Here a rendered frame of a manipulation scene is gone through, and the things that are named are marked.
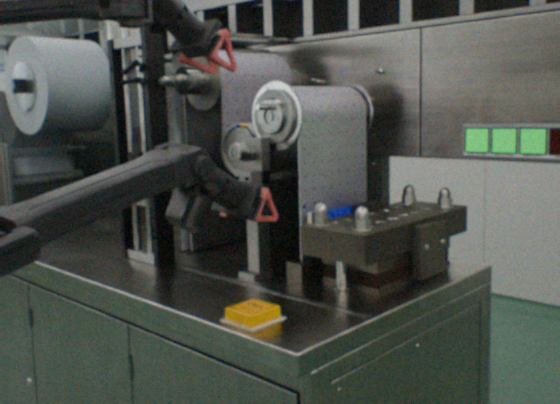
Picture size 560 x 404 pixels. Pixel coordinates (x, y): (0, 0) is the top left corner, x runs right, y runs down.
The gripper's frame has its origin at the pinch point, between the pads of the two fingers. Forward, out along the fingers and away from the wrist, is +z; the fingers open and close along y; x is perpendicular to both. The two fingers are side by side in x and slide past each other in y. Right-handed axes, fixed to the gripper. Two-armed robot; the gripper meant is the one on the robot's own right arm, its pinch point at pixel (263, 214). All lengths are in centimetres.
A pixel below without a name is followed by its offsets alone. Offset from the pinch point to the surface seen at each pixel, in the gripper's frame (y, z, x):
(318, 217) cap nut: 7.9, 6.9, 3.3
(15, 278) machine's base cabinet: -83, -1, -29
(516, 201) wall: -63, 256, 110
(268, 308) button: 13.3, -3.8, -17.8
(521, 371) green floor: -22, 216, 8
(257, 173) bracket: -6.7, 0.5, 9.0
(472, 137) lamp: 23.4, 28.5, 33.4
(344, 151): 0.6, 16.2, 22.7
